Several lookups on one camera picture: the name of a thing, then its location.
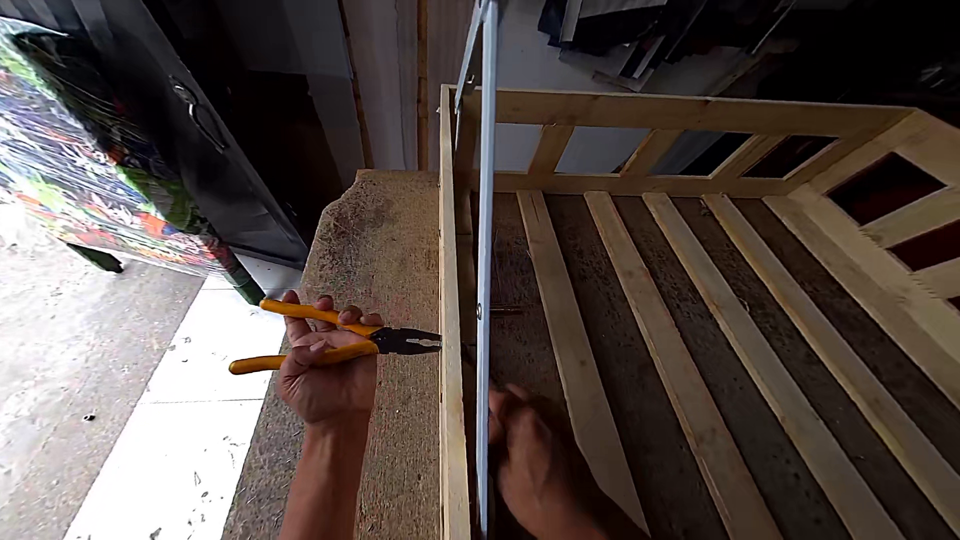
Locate person's left hand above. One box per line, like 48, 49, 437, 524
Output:
276, 290, 385, 426

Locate person's right hand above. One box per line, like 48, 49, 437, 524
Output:
488, 383, 589, 538

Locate pliers with yellow handles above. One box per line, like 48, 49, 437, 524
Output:
228, 298, 444, 376

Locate person's right forearm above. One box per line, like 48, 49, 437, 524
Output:
537, 480, 651, 540

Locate person's left forearm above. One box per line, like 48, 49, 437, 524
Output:
278, 411, 373, 540

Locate brown rough board table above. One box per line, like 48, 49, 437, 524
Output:
222, 169, 960, 540

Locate white metal bar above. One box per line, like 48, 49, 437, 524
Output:
453, 0, 499, 540

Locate colourful plastic-wrapped furniture, green legs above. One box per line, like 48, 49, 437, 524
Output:
0, 16, 267, 306

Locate pile of dark boards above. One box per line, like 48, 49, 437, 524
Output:
537, 0, 798, 93

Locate dark metal door with handle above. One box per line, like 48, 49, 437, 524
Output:
30, 0, 310, 270

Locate wooden frame with slats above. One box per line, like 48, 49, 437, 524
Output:
438, 84, 960, 540

